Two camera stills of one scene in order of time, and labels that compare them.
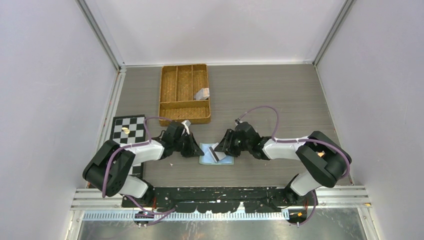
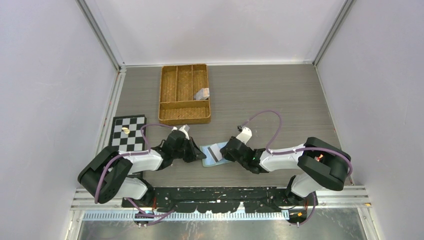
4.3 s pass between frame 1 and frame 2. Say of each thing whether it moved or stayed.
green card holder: stayed
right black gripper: moved
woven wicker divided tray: stayed
